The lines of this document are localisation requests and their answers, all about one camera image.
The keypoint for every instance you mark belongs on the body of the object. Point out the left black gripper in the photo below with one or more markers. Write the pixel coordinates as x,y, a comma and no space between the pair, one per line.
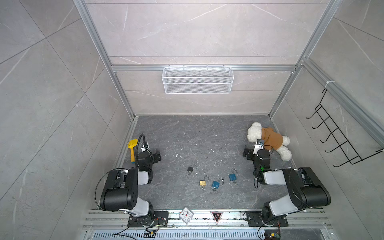
156,156

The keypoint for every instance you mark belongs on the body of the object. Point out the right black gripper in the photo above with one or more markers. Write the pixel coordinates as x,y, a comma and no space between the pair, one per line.
249,151

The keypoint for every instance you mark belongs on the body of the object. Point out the blue padlock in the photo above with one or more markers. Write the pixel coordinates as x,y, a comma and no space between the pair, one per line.
233,176
216,184

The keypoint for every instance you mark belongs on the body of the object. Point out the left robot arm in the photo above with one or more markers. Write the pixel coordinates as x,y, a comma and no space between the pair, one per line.
120,191

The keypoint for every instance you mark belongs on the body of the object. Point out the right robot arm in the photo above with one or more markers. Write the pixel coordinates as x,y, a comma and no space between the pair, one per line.
305,190

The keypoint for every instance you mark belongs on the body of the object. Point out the white teddy bear brown hoodie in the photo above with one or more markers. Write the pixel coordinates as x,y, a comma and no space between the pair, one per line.
272,140

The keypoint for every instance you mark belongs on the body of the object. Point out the yellow toy shovel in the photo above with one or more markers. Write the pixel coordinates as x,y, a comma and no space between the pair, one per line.
131,145

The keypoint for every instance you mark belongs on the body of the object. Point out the small white clock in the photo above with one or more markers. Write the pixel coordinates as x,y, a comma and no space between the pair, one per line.
186,215

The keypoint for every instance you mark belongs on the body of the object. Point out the red triangle warning sign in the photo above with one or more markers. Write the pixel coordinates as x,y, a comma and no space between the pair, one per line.
217,216

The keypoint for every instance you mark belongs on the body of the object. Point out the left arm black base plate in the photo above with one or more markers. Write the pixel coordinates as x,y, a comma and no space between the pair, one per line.
150,220

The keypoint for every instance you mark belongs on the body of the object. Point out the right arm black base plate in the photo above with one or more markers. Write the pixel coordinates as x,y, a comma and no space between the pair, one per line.
258,219

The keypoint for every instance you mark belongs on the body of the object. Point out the white wire mesh basket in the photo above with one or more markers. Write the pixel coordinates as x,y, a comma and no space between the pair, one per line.
197,80

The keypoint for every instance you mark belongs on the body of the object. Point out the black wire hook rack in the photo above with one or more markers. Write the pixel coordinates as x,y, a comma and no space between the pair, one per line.
335,132

